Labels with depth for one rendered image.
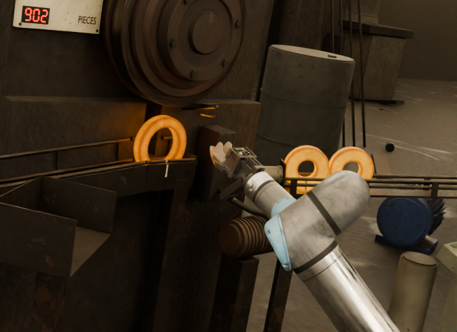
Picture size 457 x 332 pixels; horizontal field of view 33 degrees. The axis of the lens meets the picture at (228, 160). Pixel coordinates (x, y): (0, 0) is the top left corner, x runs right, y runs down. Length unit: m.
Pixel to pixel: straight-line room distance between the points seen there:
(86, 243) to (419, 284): 1.10
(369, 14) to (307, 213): 9.09
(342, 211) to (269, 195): 0.52
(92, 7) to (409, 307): 1.33
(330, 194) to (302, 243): 0.12
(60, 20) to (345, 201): 0.96
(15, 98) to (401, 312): 1.35
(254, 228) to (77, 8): 0.88
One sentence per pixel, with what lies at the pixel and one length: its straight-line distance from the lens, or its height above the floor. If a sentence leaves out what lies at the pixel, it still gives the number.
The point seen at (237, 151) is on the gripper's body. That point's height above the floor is 0.79.
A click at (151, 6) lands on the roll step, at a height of 1.17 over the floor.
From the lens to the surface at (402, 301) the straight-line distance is 2.55.
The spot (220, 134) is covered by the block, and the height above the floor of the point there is 0.79.
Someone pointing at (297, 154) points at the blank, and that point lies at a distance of 2.57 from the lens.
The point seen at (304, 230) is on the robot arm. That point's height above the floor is 0.78.
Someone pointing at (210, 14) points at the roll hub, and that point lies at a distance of 2.21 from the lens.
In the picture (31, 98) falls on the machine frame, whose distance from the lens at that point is 2.18.
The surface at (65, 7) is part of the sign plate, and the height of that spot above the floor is 1.13.
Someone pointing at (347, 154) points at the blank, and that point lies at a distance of 2.61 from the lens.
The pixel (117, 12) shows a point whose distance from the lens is 2.18.
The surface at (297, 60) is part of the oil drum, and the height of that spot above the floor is 0.83.
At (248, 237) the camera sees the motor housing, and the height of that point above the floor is 0.49.
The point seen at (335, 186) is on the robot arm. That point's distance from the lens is 1.71.
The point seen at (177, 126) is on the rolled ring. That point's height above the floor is 0.81.
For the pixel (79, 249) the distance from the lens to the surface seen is 1.89.
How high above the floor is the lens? 1.28
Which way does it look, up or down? 13 degrees down
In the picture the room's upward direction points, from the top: 10 degrees clockwise
